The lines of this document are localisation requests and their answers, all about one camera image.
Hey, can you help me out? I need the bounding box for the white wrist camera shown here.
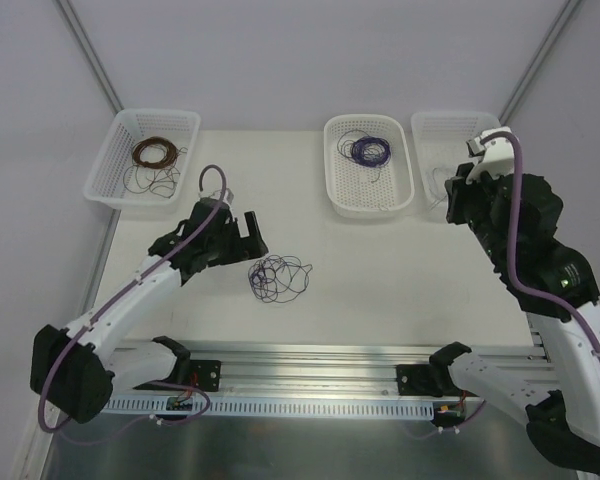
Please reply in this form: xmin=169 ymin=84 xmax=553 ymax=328
xmin=200 ymin=189 xmax=234 ymax=210
xmin=466 ymin=127 xmax=514 ymax=184

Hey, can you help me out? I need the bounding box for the aluminium mounting rail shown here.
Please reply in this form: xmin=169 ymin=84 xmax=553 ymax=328
xmin=104 ymin=341 xmax=556 ymax=401

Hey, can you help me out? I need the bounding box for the white coiled cable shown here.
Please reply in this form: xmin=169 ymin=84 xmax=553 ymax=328
xmin=427 ymin=164 xmax=456 ymax=206

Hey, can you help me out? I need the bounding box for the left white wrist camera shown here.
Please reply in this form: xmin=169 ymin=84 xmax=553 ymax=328
xmin=200 ymin=189 xmax=234 ymax=210

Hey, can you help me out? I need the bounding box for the right aluminium frame post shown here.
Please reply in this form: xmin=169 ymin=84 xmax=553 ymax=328
xmin=499 ymin=0 xmax=585 ymax=124

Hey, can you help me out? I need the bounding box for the middle white perforated basket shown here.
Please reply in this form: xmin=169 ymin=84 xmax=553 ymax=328
xmin=323 ymin=114 xmax=416 ymax=220

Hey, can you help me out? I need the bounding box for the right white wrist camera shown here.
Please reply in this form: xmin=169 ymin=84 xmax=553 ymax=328
xmin=466 ymin=127 xmax=514 ymax=184

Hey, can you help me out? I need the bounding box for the aluminium frame post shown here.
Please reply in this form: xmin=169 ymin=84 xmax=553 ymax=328
xmin=499 ymin=0 xmax=585 ymax=124
xmin=53 ymin=0 xmax=124 ymax=114

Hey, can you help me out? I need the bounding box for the purple coiled cable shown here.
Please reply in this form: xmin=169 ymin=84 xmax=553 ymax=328
xmin=336 ymin=129 xmax=393 ymax=184

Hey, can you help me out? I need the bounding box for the left aluminium frame post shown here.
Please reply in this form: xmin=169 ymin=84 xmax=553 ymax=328
xmin=53 ymin=0 xmax=124 ymax=114

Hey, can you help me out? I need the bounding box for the brown coiled cable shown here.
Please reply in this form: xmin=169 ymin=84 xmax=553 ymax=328
xmin=131 ymin=137 xmax=179 ymax=169

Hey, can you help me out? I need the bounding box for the left white perforated basket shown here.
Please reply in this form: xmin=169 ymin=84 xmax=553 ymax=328
xmin=83 ymin=108 xmax=202 ymax=216

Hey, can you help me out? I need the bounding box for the cable bundle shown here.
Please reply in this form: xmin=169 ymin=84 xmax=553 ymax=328
xmin=247 ymin=254 xmax=314 ymax=304

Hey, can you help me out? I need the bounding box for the white slotted cable duct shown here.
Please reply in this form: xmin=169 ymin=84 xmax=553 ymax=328
xmin=103 ymin=394 xmax=434 ymax=421

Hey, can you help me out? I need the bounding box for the right white perforated basket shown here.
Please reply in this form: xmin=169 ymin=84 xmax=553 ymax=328
xmin=411 ymin=111 xmax=501 ymax=210

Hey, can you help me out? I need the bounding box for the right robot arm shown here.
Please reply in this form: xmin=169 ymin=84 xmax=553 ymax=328
xmin=423 ymin=163 xmax=600 ymax=477

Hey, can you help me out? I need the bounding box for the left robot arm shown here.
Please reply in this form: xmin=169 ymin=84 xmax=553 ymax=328
xmin=30 ymin=198 xmax=268 ymax=424

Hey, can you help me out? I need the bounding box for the white perforated basket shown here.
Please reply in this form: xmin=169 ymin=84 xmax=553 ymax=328
xmin=323 ymin=114 xmax=416 ymax=220
xmin=411 ymin=111 xmax=501 ymax=210
xmin=83 ymin=108 xmax=202 ymax=216

